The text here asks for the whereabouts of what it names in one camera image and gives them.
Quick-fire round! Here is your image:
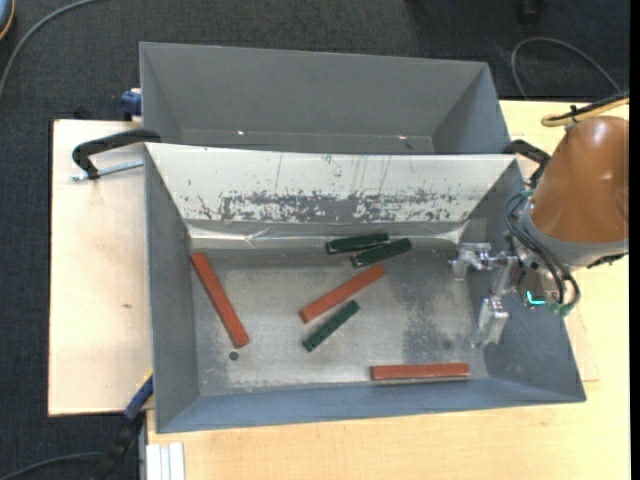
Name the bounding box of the pale wood board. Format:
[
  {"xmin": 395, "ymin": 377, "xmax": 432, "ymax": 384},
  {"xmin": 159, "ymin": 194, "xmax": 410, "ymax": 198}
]
[{"xmin": 47, "ymin": 117, "xmax": 602, "ymax": 418}]

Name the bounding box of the dark green flat block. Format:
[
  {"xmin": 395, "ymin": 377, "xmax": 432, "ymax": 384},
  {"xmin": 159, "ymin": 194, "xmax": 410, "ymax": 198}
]
[
  {"xmin": 349, "ymin": 237, "xmax": 413, "ymax": 270},
  {"xmin": 324, "ymin": 232, "xmax": 391, "ymax": 256},
  {"xmin": 301, "ymin": 299, "xmax": 362, "ymax": 354}
]

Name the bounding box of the red-brown flat block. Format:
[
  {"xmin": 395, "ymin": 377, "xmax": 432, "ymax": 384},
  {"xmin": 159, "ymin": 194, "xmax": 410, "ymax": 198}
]
[
  {"xmin": 298, "ymin": 263, "xmax": 388, "ymax": 325},
  {"xmin": 369, "ymin": 362, "xmax": 472, "ymax": 383},
  {"xmin": 189, "ymin": 252, "xmax": 251, "ymax": 350}
]

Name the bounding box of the grey metal bin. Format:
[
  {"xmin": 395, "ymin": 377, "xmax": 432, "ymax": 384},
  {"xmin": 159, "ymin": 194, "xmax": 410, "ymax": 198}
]
[{"xmin": 138, "ymin": 41, "xmax": 588, "ymax": 435}]

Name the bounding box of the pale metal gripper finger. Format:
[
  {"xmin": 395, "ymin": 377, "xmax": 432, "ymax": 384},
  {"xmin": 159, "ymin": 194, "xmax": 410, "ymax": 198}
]
[
  {"xmin": 468, "ymin": 296, "xmax": 511, "ymax": 348},
  {"xmin": 451, "ymin": 242, "xmax": 494, "ymax": 281}
]

